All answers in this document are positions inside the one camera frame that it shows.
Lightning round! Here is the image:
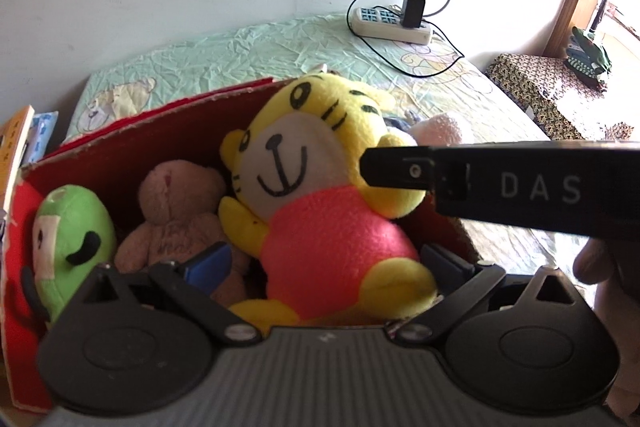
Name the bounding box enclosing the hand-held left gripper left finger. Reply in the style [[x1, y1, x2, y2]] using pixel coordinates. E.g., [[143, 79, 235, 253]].
[[82, 242, 263, 350]]

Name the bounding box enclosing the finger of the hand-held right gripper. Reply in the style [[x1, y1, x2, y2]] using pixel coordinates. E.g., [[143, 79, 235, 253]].
[[360, 145, 441, 192]]

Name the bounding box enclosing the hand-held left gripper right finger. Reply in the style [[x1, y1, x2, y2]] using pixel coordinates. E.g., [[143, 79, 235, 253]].
[[385, 243, 583, 350]]

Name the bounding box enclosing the white rabbit plush toy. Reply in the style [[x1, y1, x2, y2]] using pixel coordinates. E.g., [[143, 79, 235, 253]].
[[382, 112, 463, 148]]

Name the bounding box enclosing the brown teddy bear plush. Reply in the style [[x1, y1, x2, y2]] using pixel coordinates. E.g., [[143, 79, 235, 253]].
[[114, 159, 251, 308]]

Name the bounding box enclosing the yellow tiger plush toy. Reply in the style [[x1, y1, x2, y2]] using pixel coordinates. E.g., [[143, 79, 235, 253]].
[[217, 73, 441, 325]]

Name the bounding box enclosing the green plush toy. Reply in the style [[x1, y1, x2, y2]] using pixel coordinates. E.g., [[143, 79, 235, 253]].
[[20, 184, 118, 323]]

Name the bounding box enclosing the red cardboard box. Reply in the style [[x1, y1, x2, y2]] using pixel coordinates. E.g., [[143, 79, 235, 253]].
[[0, 78, 481, 413]]

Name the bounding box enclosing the person's right hand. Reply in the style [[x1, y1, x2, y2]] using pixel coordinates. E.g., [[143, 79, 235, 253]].
[[572, 237, 640, 427]]

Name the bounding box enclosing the patterned stool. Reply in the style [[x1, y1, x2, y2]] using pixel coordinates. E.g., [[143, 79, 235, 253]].
[[485, 53, 636, 142]]

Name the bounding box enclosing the white power strip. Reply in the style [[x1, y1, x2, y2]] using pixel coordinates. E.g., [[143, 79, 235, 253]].
[[348, 6, 433, 45]]

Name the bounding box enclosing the dark green figurine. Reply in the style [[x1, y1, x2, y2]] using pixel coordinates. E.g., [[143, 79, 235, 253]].
[[564, 26, 613, 90]]

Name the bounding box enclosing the black charger adapter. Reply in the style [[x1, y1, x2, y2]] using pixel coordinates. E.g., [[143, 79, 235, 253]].
[[400, 0, 427, 29]]

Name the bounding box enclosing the blue booklet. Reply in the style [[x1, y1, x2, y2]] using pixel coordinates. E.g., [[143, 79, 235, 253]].
[[20, 111, 60, 168]]

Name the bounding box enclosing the yellow book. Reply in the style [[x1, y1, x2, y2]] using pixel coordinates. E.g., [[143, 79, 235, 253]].
[[0, 105, 36, 218]]

